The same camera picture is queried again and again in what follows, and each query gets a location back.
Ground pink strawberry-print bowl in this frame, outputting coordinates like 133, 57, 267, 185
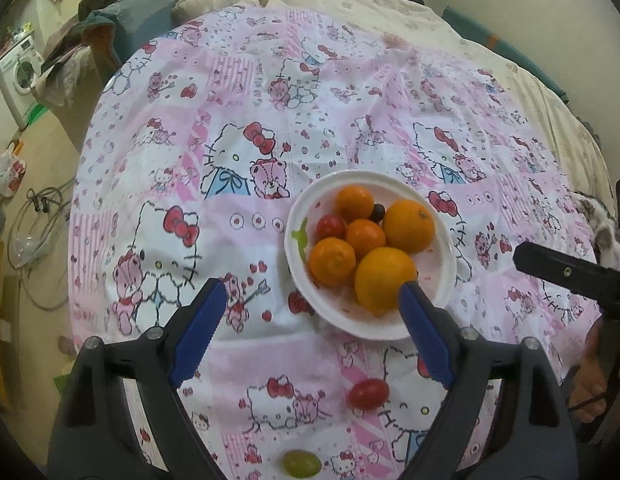
285, 170, 457, 342

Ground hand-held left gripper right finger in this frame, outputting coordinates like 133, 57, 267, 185
397, 281, 576, 480

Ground coiled hose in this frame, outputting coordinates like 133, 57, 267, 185
10, 187, 74, 311

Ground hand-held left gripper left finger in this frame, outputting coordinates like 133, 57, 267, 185
47, 278, 229, 480

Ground person's right hand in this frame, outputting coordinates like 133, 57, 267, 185
570, 317, 609, 425

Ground white and red plastic bag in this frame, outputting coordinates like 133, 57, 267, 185
0, 142, 28, 197

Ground pile of clothes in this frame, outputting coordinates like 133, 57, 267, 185
32, 0, 215, 106

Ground clear plastic basin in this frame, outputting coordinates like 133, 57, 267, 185
8, 220, 55, 268

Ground pink cartoon printed blanket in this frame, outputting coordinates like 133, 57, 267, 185
67, 5, 603, 480

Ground teal mat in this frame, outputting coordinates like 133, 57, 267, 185
442, 5, 598, 146

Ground grey plush fabric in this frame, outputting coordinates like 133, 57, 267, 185
572, 192, 620, 267

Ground white washing machine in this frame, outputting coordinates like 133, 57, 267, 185
0, 32, 45, 128

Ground large orange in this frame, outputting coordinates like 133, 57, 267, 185
382, 200, 435, 254
354, 246, 419, 316

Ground red cherry tomato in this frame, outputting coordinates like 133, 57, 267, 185
316, 214, 347, 241
347, 379, 391, 411

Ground green grape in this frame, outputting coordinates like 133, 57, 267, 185
282, 450, 321, 479

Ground small mandarin orange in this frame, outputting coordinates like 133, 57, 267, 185
335, 185, 375, 223
309, 237, 357, 287
346, 219, 387, 260

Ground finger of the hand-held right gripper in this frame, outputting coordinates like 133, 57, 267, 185
513, 241, 616, 307

